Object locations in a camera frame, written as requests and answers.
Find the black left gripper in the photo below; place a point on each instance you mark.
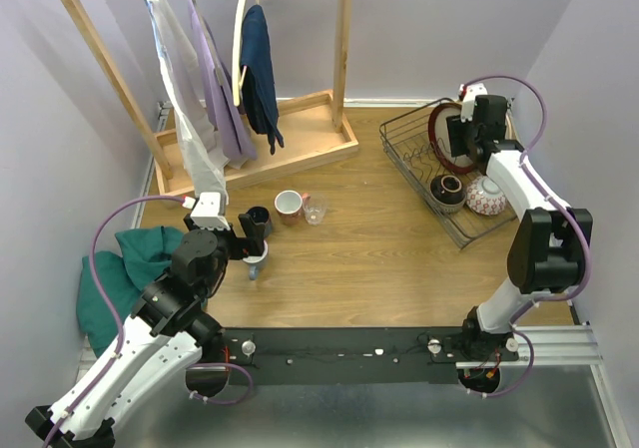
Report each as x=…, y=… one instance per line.
x=238, y=241

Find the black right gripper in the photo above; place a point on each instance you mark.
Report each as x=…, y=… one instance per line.
x=455, y=130

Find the dark blue mug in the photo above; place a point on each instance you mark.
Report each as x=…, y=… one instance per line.
x=261, y=215

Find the red rimmed plate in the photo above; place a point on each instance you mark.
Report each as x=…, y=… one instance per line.
x=438, y=137

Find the grey blue mug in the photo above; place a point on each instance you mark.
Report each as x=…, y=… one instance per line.
x=256, y=263

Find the pink mug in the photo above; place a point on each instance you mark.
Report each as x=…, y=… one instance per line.
x=289, y=205

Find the clear drinking glass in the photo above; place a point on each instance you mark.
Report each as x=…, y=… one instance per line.
x=314, y=207

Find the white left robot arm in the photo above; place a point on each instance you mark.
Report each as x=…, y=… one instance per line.
x=167, y=331

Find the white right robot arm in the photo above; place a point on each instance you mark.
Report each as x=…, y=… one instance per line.
x=550, y=258

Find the wooden clothes rack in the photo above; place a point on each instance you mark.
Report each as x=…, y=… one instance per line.
x=316, y=129

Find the dark ceramic bowl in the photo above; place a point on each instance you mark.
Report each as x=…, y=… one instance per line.
x=449, y=193

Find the lavender hanging garment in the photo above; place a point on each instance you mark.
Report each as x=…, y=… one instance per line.
x=236, y=142

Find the green cloth pile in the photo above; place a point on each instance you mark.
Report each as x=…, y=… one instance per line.
x=145, y=253

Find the white hanging garment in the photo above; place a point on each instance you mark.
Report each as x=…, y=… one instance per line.
x=199, y=143

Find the navy hanging garment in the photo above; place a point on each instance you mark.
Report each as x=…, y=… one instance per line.
x=259, y=92

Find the cream round hanger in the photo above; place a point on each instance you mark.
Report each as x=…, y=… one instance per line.
x=238, y=71

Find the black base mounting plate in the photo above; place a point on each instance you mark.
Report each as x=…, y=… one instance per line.
x=348, y=355

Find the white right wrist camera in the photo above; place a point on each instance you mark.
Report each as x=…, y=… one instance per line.
x=467, y=96

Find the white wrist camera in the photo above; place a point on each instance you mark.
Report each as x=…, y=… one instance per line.
x=206, y=212
x=467, y=96

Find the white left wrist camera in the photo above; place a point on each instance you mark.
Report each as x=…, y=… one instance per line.
x=206, y=212

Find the black wire dish rack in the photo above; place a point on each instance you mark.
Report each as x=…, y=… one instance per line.
x=405, y=141

